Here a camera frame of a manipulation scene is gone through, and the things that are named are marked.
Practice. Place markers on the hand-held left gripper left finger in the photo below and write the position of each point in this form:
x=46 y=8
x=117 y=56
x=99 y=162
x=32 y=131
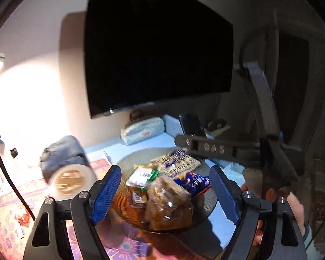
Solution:
x=107 y=195

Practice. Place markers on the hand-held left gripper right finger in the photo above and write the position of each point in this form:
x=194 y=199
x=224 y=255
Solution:
x=224 y=195

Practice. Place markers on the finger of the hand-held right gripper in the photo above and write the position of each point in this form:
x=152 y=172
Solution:
x=205 y=147

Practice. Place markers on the ribbed glass plate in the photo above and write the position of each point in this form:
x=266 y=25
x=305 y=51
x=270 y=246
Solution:
x=205 y=205

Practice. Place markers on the purple white snack packet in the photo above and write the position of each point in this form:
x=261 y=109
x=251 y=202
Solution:
x=176 y=162

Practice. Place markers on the green label snack packet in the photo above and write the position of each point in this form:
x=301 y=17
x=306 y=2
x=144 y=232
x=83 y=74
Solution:
x=140 y=184

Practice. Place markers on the clear golden cracker packet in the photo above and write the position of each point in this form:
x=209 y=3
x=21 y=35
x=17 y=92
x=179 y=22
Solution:
x=168 y=205

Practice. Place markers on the person's right hand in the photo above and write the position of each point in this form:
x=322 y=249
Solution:
x=296 y=211

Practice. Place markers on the black smartphone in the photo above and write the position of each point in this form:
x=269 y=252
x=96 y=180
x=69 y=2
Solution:
x=191 y=126

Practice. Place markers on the light blue tissue packet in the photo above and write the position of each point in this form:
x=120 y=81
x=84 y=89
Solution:
x=231 y=169

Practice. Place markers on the blue chip packet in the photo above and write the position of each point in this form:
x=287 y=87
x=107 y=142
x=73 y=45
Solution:
x=195 y=182

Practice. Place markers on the brown thermos flask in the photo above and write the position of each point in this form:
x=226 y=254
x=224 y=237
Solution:
x=70 y=180

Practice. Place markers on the grey fabric pouch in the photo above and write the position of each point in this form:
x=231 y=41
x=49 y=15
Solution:
x=62 y=151

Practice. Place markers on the pale patterned pencil case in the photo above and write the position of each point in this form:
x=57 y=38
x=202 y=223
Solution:
x=143 y=131

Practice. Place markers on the small red packet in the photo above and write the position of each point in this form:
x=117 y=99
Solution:
x=23 y=218

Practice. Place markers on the white sachet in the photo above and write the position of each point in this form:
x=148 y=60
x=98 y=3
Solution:
x=19 y=231

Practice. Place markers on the white bottle black cap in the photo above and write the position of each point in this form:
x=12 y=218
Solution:
x=13 y=154

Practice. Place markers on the black television screen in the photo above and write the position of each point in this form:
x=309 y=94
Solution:
x=157 y=54

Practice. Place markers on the floral pink tablecloth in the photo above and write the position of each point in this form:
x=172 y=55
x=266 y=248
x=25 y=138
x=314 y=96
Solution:
x=2 y=216

